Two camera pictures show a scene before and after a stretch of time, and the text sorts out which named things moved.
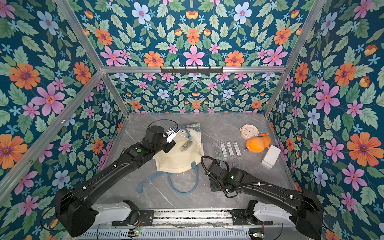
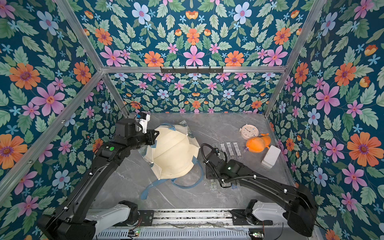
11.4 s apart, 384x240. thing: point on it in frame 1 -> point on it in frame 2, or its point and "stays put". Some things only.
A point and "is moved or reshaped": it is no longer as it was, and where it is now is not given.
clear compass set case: x=216 y=152 stays put
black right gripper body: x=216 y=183 -> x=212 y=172
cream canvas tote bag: x=187 y=151 is moved or reshaped
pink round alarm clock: x=248 y=131 stays put
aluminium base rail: x=171 y=217 stays put
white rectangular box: x=271 y=156 stays put
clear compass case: x=230 y=150 stays put
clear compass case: x=184 y=147 is moved or reshaped
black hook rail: x=192 y=71 stays put
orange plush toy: x=257 y=144 stays put
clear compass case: x=237 y=150 stays put
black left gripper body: x=168 y=146 -> x=146 y=138
